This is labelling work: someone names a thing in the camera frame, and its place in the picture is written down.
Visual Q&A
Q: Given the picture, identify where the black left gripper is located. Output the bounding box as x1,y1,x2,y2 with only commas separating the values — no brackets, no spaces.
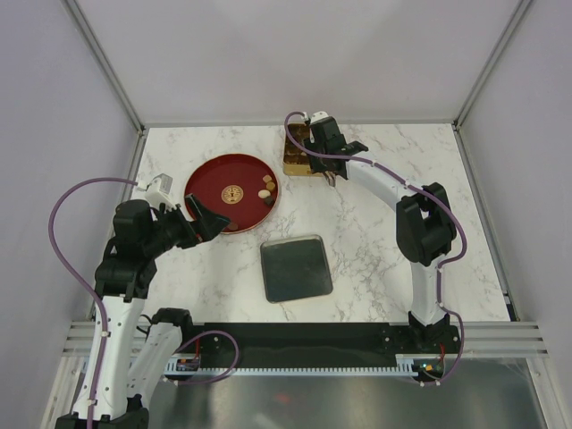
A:
143,193,230,257

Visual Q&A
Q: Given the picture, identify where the silver tin lid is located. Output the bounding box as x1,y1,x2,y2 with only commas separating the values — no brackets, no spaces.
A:
260,234,333,304

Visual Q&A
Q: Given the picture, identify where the red round tray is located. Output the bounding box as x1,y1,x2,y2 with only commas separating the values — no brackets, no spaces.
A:
183,154,280,234

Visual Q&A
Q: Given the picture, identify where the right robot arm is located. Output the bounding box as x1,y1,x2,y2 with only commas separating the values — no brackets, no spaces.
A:
302,112,457,353

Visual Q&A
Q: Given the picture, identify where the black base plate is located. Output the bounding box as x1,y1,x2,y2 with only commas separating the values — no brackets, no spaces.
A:
184,322,460,366

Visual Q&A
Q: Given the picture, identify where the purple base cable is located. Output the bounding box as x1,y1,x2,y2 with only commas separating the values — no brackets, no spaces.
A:
163,330,240,388

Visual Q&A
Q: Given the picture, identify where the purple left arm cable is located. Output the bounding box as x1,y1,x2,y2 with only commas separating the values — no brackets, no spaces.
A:
47,177,140,429

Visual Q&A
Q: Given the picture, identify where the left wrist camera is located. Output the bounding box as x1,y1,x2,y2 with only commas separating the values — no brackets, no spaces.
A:
137,173,175,209

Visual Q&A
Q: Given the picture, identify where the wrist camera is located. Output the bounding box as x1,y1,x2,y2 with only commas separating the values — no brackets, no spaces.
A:
137,173,175,209
304,111,331,130

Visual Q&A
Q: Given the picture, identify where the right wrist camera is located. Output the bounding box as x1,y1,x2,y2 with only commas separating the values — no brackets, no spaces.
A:
304,111,331,130

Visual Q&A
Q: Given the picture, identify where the white slotted cable duct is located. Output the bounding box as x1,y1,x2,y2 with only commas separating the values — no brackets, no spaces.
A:
164,355,446,378

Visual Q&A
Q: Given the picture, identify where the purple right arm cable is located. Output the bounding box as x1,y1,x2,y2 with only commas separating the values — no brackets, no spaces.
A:
284,111,469,385

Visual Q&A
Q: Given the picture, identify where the gold chocolate tin box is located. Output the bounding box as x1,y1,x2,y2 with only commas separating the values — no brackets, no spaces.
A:
282,122,345,178

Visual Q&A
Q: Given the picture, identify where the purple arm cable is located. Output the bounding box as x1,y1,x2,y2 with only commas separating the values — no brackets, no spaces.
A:
284,111,469,385
47,177,140,429

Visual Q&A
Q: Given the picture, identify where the aluminium frame rail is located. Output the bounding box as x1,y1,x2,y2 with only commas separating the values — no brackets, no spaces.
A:
62,321,548,358

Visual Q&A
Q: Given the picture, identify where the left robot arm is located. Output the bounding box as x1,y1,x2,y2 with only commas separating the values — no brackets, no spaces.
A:
48,193,230,428

